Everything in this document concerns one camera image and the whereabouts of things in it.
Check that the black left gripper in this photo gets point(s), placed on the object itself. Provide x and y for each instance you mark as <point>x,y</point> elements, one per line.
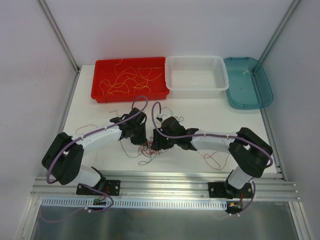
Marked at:
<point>139,133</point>

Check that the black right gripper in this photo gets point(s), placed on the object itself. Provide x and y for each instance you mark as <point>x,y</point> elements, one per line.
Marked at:
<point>158,140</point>

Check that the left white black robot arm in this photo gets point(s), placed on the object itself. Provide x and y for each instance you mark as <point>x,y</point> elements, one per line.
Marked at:
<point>63,159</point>

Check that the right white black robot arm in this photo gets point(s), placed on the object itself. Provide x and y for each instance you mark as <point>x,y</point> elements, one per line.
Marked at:
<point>251,153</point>

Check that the white perforated plastic basket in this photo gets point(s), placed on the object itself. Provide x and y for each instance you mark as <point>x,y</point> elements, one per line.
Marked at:
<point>195,76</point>

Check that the red plastic tray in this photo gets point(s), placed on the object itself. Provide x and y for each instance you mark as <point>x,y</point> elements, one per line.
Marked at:
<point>122,80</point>

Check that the teal transparent plastic tray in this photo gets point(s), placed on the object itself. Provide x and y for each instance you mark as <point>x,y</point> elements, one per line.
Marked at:
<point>249,87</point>

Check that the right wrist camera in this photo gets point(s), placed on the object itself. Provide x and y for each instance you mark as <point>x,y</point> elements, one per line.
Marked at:
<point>160,116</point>

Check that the left aluminium frame post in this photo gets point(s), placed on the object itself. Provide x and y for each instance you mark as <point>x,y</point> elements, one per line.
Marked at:
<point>58,34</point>

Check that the aluminium frame post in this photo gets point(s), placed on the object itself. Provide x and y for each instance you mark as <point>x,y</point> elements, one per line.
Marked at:
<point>58,34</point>
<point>294,4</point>

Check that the white slotted cable duct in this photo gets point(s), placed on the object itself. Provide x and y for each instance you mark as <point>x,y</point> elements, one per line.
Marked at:
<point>135,203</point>

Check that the aluminium extrusion rail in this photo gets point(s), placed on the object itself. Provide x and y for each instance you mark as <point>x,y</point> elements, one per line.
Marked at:
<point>194,186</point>

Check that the right aluminium frame post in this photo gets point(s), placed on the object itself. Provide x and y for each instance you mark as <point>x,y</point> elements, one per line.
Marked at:
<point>294,4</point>

